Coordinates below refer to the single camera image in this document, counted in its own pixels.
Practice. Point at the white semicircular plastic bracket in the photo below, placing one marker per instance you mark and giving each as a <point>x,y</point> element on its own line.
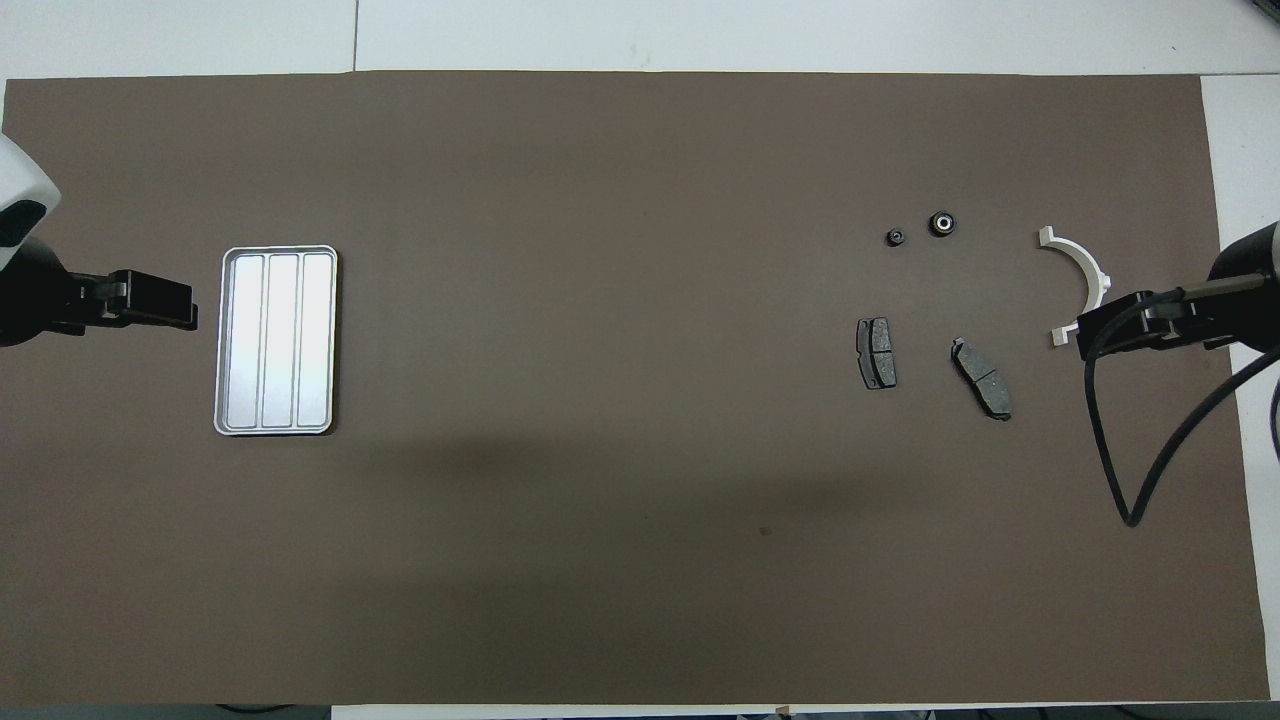
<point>1090,265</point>

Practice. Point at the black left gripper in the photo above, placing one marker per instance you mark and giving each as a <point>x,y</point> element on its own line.
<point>30,295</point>

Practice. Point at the large black bearing gear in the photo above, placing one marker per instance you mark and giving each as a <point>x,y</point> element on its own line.
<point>942,223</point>

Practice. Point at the silver metal tray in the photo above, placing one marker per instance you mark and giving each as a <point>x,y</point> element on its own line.
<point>275,340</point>

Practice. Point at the curved dark grey brake pad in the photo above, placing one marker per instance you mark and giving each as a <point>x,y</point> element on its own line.
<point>982,382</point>

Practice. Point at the rectangular dark grey brake pad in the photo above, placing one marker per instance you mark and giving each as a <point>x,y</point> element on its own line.
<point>877,352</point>

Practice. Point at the brown table mat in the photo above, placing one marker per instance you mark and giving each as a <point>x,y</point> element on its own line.
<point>640,500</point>

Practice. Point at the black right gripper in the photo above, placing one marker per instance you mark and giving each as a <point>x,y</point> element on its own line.
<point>1240,300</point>

